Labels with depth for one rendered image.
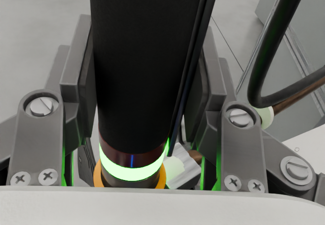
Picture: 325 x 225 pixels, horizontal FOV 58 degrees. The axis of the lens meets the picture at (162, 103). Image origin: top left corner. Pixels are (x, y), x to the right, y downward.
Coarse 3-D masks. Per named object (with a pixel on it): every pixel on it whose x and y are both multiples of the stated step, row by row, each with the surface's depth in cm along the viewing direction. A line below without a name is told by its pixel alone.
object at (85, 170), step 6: (90, 144) 65; (78, 150) 81; (84, 150) 72; (90, 150) 65; (78, 156) 81; (84, 156) 73; (90, 156) 66; (78, 162) 82; (84, 162) 75; (90, 162) 66; (78, 168) 83; (84, 168) 77; (90, 168) 67; (84, 174) 79; (90, 174) 70; (84, 180) 80; (90, 180) 74; (90, 186) 76
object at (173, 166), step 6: (174, 156) 22; (162, 162) 21; (168, 162) 21; (174, 162) 21; (180, 162) 21; (168, 168) 21; (174, 168) 21; (180, 168) 21; (168, 174) 21; (174, 174) 21; (168, 180) 20
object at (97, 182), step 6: (96, 168) 17; (162, 168) 18; (96, 174) 17; (162, 174) 18; (96, 180) 17; (162, 180) 17; (96, 186) 17; (102, 186) 16; (156, 186) 17; (162, 186) 17
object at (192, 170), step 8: (176, 144) 23; (176, 152) 22; (184, 152) 22; (184, 160) 22; (192, 160) 22; (184, 168) 21; (192, 168) 21; (200, 168) 21; (176, 176) 21; (184, 176) 21; (192, 176) 21; (200, 176) 22; (168, 184) 20; (176, 184) 20; (184, 184) 21; (192, 184) 22
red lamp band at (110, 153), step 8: (104, 144) 13; (104, 152) 14; (112, 152) 13; (120, 152) 13; (152, 152) 13; (160, 152) 14; (112, 160) 13; (120, 160) 13; (128, 160) 13; (136, 160) 13; (144, 160) 13; (152, 160) 14
